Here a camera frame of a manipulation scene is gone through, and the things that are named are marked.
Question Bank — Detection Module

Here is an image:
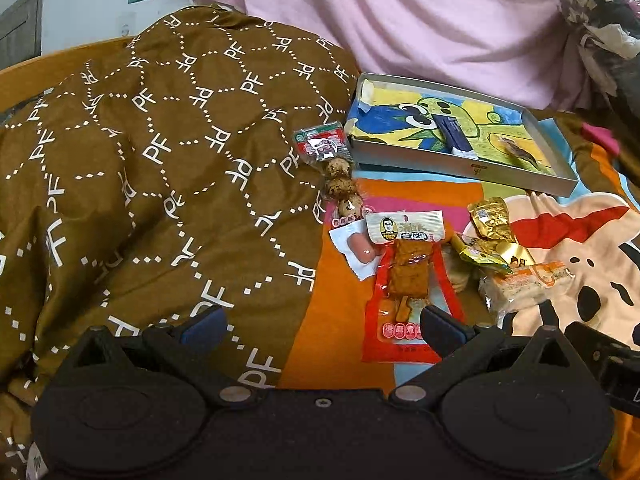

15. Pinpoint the quail egg packet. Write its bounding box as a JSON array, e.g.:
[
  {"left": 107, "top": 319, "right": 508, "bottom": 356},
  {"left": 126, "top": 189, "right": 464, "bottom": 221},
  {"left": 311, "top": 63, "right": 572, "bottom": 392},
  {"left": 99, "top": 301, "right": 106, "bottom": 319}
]
[{"left": 292, "top": 121, "right": 368, "bottom": 221}]

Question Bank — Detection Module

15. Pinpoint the brown patterned quilt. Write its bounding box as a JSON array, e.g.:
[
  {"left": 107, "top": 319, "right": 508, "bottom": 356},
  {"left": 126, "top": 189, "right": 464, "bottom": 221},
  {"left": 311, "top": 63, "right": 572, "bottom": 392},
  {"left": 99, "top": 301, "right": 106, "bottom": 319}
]
[{"left": 0, "top": 4, "right": 363, "bottom": 480}]

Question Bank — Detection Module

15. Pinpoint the colourful printed blanket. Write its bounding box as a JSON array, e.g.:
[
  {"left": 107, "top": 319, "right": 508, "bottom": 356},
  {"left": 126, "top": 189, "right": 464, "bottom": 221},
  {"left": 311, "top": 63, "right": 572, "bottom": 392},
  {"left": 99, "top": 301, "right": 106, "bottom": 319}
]
[{"left": 277, "top": 107, "right": 640, "bottom": 461}]

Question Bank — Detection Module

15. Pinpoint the gold packet with cartoon figure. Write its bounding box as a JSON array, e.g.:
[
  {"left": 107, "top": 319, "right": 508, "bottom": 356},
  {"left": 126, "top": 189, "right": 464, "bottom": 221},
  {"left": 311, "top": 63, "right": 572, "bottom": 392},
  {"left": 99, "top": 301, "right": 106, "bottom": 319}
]
[{"left": 492, "top": 240, "right": 537, "bottom": 273}]

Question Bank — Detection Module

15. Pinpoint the grey shallow box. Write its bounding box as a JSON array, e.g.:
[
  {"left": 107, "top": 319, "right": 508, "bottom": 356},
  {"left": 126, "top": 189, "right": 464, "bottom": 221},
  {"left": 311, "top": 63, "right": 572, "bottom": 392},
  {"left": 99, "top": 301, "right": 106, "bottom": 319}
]
[{"left": 345, "top": 72, "right": 580, "bottom": 198}]

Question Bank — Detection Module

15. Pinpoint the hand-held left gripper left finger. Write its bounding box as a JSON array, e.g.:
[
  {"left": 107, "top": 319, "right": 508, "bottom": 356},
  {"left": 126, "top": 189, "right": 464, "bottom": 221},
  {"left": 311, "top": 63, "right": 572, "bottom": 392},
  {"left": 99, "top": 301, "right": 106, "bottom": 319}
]
[{"left": 59, "top": 306, "right": 258, "bottom": 409}]

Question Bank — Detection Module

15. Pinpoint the orange white cake packet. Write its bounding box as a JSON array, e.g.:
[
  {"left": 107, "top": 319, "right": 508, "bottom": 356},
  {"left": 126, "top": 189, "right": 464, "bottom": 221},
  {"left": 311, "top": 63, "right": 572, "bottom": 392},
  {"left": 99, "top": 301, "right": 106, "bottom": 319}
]
[{"left": 477, "top": 260, "right": 576, "bottom": 318}]

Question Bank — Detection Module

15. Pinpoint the yellow green snack packet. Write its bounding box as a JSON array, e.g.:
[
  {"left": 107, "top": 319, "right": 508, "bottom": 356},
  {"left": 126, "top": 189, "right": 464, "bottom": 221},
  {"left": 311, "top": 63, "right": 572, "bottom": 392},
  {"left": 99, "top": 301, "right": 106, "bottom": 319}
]
[{"left": 450, "top": 234, "right": 513, "bottom": 276}]

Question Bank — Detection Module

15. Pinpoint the clear packet with brown snack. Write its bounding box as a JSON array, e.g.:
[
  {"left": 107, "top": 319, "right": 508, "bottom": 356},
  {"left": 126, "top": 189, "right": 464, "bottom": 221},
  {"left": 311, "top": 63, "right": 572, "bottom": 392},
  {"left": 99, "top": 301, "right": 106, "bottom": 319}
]
[{"left": 495, "top": 135, "right": 543, "bottom": 168}]

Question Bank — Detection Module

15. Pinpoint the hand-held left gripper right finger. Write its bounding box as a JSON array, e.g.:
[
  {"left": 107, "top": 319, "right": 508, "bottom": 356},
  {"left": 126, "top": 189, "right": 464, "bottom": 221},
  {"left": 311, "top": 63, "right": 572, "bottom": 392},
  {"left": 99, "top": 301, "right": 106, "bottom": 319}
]
[{"left": 390, "top": 305, "right": 583, "bottom": 407}]

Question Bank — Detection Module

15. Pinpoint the pile of dark clothes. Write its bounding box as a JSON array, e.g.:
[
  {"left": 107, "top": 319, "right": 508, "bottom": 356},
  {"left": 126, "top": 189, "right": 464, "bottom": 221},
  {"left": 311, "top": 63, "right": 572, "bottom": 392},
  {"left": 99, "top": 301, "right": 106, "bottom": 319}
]
[{"left": 557, "top": 0, "right": 640, "bottom": 126}]

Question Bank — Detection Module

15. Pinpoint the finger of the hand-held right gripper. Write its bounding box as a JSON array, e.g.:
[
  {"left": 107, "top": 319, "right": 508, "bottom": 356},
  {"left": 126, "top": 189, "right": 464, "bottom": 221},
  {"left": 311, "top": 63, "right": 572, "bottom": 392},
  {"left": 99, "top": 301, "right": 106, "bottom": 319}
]
[{"left": 565, "top": 321, "right": 640, "bottom": 376}]

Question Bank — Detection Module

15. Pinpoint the dark blue snack packet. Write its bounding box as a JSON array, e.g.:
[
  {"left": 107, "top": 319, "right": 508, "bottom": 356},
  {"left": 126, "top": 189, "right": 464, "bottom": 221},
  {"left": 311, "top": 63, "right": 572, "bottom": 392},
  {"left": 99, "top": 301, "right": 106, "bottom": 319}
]
[{"left": 435, "top": 114, "right": 476, "bottom": 158}]

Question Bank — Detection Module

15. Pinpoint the wooden bed frame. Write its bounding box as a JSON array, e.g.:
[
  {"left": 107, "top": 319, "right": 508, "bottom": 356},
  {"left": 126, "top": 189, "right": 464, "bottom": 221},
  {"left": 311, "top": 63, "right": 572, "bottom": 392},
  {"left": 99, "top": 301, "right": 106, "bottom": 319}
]
[{"left": 0, "top": 35, "right": 141, "bottom": 113}]

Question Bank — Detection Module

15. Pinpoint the clear round pastry packet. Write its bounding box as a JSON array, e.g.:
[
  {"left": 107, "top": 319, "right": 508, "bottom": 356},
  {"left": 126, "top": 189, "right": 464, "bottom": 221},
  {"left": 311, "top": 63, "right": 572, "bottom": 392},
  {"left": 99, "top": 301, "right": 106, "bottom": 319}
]
[{"left": 440, "top": 247, "right": 483, "bottom": 293}]

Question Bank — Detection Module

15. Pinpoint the colourful drawing paper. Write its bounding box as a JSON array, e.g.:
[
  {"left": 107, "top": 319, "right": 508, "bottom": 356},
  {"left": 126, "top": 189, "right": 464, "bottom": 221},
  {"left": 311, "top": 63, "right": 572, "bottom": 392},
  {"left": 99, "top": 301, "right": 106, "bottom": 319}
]
[{"left": 348, "top": 82, "right": 558, "bottom": 176}]

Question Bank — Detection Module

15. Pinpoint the gold foil snack packet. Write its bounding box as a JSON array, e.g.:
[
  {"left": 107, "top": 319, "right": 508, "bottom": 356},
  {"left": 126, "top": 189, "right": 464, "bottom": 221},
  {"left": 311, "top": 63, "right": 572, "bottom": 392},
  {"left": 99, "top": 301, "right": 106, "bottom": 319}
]
[{"left": 467, "top": 196, "right": 512, "bottom": 242}]

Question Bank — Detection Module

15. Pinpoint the grey window frame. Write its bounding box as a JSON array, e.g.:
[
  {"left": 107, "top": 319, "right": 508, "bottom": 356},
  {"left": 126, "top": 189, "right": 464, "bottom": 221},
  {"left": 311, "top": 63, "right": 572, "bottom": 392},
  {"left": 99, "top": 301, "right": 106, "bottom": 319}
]
[{"left": 0, "top": 0, "right": 45, "bottom": 68}]

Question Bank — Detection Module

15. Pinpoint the pink cloth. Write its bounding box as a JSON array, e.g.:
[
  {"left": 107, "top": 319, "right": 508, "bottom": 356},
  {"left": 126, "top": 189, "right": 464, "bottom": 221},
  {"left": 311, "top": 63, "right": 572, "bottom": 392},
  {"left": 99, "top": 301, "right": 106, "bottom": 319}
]
[{"left": 190, "top": 0, "right": 621, "bottom": 111}]

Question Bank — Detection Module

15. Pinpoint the red tofu skewer packet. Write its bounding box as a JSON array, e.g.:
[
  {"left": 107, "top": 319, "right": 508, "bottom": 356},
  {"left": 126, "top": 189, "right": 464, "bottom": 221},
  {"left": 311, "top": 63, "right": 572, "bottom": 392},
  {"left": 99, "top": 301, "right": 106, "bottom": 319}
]
[{"left": 361, "top": 208, "right": 468, "bottom": 363}]

